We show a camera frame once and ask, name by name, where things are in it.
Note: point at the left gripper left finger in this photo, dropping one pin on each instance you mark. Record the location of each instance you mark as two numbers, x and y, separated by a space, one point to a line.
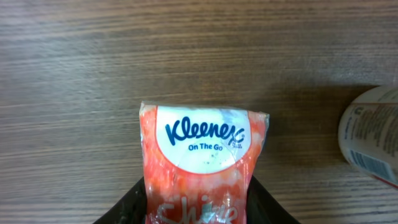
130 209

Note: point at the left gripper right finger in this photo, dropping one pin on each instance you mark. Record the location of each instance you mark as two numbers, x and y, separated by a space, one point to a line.
263 208

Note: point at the red Kleenex tissue pack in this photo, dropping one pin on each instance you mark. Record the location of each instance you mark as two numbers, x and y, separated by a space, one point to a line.
198 161

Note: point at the green lid white jar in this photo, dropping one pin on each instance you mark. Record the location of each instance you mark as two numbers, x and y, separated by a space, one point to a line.
367 134

